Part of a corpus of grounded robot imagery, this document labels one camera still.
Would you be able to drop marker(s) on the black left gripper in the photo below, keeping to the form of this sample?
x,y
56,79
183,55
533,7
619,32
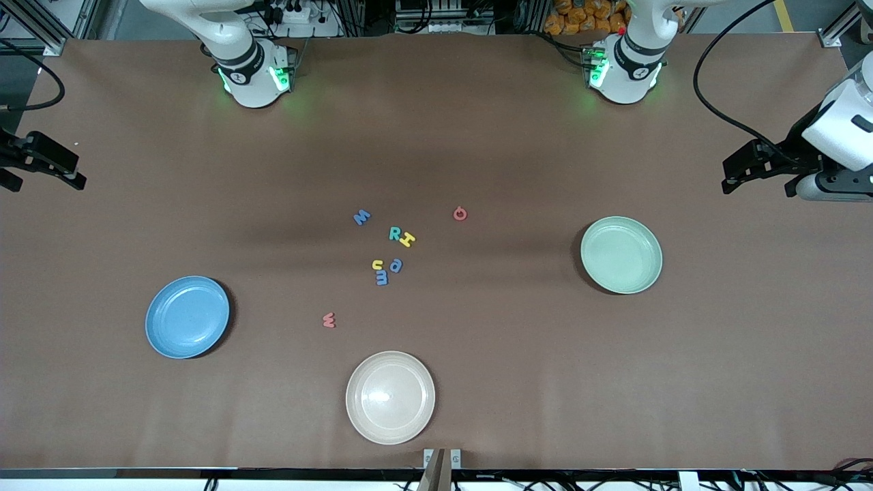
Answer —
x,y
793,151

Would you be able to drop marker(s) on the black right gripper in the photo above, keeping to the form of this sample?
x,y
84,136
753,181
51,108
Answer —
x,y
8,154

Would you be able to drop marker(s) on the red capital letter Q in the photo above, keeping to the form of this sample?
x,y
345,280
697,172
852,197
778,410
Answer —
x,y
455,213

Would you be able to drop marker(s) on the blue capital letter M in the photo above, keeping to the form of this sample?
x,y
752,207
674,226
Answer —
x,y
362,217

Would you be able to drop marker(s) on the red lowercase letter w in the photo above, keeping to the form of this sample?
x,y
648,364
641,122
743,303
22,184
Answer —
x,y
329,320

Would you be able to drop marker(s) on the blue lowercase letter m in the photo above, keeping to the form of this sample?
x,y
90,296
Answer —
x,y
382,278

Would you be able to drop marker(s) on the teal capital letter R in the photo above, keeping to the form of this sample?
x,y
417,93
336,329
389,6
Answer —
x,y
395,234

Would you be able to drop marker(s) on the yellow capital letter H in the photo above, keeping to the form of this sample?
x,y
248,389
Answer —
x,y
408,239

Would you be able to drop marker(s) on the blue lowercase letter a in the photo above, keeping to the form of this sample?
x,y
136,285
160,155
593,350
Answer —
x,y
400,267

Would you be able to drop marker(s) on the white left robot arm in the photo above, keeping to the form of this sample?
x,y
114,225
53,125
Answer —
x,y
627,75

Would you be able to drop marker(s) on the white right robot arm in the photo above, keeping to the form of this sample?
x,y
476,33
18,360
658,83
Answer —
x,y
252,82

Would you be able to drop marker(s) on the green plate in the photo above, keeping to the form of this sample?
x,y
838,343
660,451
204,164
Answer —
x,y
621,255

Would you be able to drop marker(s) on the blue plate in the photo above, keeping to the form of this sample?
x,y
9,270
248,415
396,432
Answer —
x,y
187,317

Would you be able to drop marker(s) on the bag of orange fruit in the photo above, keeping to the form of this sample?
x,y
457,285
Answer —
x,y
573,17

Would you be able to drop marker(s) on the white power strip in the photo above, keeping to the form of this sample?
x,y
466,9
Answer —
x,y
293,13

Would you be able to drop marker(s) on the beige plate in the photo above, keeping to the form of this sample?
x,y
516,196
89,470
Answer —
x,y
390,397

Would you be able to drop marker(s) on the aluminium frame profile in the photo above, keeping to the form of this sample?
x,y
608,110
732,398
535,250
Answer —
x,y
54,48
831,39

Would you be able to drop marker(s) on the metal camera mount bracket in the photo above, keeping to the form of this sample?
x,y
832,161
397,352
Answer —
x,y
440,470

